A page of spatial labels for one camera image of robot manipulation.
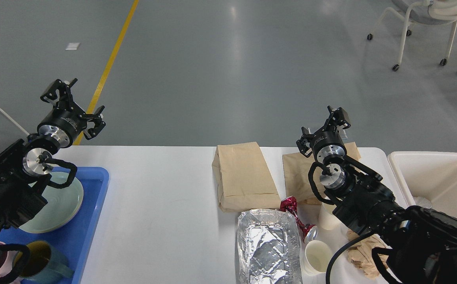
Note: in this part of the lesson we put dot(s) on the white paper cup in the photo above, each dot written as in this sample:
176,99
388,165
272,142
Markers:
327,220
317,256

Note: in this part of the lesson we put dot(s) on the crushed red can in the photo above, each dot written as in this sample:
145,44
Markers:
309,231

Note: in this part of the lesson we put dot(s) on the brown paper bag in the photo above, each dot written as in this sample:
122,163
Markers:
244,181
296,170

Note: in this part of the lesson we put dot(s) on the clear plastic wrap in bin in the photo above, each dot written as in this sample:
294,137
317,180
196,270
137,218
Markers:
422,202

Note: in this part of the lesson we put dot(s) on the lower white paper cup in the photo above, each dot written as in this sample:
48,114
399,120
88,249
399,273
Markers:
317,256

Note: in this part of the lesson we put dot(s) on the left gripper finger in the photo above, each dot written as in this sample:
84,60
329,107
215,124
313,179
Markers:
98,123
60,96

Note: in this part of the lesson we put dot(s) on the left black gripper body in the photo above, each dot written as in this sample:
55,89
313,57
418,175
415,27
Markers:
63,126

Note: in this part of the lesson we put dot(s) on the pink mug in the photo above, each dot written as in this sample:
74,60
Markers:
6,259

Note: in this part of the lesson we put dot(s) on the dark teal mug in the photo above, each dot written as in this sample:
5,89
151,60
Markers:
46,264

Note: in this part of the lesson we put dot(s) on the left brown paper bag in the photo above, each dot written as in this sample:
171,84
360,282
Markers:
244,181

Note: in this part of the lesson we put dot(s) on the blue plastic tray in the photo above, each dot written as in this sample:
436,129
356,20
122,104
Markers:
73,239

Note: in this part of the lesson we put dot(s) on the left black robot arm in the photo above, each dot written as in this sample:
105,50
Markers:
28,166

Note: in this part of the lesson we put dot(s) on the right brown paper bag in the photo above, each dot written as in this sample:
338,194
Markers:
296,170

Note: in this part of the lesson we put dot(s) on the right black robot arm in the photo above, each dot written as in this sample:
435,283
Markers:
421,243

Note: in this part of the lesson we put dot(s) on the aluminium foil container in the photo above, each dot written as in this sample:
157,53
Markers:
268,243

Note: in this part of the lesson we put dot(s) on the crumpled brown paper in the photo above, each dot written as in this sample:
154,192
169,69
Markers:
360,255

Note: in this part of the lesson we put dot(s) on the white plastic bin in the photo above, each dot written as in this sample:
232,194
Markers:
427,174

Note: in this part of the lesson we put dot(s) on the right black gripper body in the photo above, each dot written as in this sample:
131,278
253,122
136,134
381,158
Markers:
327,146

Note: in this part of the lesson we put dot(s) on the white office chair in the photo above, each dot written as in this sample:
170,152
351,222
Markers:
421,12

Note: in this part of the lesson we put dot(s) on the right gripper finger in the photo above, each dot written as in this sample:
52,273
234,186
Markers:
338,119
303,143

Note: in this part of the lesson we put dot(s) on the light green plate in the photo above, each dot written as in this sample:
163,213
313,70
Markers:
62,206

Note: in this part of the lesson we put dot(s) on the upper white paper cup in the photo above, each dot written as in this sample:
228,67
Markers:
327,220

